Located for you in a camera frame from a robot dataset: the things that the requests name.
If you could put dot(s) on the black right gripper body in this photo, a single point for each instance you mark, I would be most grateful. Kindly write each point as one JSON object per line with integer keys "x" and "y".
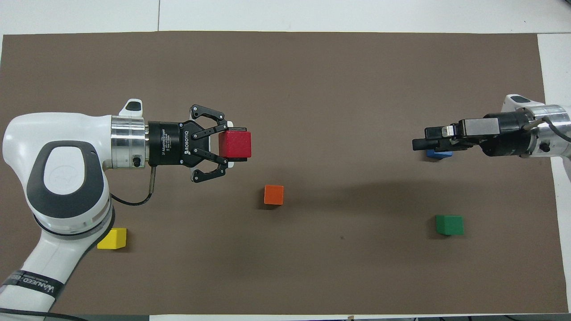
{"x": 504, "y": 133}

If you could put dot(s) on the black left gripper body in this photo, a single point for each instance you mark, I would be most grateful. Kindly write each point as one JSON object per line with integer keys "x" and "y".
{"x": 167, "y": 142}

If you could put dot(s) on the red wooden block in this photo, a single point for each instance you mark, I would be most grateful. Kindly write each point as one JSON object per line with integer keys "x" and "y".
{"x": 235, "y": 144}

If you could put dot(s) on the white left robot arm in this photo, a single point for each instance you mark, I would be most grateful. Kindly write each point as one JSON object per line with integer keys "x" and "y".
{"x": 67, "y": 178}

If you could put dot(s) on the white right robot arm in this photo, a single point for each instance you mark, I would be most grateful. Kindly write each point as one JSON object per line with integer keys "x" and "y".
{"x": 553, "y": 129}

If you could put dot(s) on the blue wooden block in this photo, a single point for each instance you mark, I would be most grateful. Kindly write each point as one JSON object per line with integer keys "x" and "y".
{"x": 439, "y": 155}

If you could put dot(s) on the orange wooden block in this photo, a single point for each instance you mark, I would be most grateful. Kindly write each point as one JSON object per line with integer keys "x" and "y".
{"x": 274, "y": 195}

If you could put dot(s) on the green wooden block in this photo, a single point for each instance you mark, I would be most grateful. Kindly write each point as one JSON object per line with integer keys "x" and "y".
{"x": 449, "y": 225}

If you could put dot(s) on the yellow wooden block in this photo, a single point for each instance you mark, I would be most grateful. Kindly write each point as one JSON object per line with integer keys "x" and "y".
{"x": 117, "y": 239}

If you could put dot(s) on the brown table mat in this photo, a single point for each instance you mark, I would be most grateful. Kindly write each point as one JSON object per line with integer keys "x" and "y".
{"x": 312, "y": 67}

